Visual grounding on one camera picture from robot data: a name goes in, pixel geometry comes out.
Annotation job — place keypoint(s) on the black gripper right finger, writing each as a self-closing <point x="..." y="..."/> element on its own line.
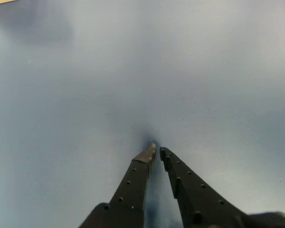
<point x="199" y="204"/>

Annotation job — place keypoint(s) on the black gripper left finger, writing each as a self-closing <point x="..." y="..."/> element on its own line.
<point x="128" y="190"/>

